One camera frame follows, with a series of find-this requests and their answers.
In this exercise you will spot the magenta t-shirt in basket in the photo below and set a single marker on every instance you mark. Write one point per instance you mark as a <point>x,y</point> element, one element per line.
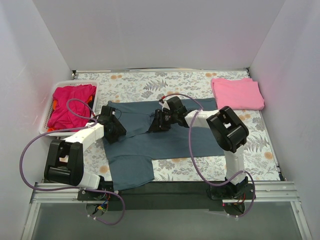
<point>71,111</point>

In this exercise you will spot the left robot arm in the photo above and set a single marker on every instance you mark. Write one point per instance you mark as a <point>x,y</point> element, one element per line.
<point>65,160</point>

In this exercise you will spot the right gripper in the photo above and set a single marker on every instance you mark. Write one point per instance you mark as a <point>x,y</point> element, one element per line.
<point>160,120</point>

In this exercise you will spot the white plastic basket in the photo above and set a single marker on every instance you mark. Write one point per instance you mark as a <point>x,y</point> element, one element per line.
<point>43,128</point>

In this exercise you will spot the folded pink t-shirt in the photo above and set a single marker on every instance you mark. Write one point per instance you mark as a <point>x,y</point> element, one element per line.
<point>243,94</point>

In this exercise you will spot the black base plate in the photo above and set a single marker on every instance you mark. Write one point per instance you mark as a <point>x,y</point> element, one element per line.
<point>188,195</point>

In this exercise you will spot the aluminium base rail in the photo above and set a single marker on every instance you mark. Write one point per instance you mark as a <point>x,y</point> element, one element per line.
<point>264,191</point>

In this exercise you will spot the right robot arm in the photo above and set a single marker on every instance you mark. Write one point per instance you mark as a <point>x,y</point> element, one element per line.
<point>228,130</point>

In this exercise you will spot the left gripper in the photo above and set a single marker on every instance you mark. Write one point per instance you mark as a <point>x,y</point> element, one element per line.
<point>116,128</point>

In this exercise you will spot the orange garment in basket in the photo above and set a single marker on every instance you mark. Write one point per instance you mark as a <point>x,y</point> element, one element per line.
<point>54,103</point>

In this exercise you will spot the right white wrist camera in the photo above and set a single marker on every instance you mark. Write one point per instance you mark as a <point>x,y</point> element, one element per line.
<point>164,105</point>

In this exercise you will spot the blue-grey t-shirt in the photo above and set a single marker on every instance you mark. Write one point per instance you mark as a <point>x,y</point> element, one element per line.
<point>130,158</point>

